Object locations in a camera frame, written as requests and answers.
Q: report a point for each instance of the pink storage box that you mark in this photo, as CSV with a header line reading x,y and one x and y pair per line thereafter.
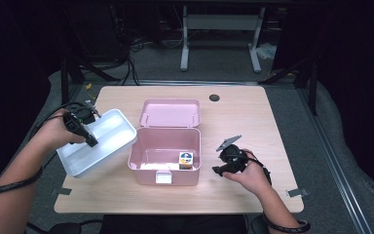
x,y
168,139

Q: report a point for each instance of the white metal desk frame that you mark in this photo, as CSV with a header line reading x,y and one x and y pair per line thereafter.
x,y
221,22

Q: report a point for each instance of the person's dark clothing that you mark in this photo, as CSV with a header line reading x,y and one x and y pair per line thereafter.
x,y
175,225

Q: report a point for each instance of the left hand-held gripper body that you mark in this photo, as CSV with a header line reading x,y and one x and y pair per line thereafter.
x,y
78,118

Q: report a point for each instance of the white divided tray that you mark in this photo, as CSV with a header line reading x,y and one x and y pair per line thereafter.
x,y
110,133

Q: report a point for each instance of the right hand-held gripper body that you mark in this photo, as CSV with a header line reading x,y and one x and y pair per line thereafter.
x,y
235,159

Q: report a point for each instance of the clear plastic bag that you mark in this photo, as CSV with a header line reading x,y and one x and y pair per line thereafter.
x,y
268,51

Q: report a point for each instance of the small item inside box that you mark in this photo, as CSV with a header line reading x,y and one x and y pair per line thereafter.
x,y
186,161

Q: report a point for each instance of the grey tape strip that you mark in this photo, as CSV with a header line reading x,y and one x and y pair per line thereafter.
x,y
61,191
297,192

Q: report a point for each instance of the white flat packet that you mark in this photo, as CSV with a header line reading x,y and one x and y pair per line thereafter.
x,y
159,166

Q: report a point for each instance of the black metal stand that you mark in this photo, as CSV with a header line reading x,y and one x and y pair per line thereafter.
x,y
65,81
312,91

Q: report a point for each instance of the person's right hand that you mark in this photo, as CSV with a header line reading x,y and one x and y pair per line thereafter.
x,y
254,177

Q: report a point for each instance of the person's left hand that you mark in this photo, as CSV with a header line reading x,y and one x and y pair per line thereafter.
x,y
53,133

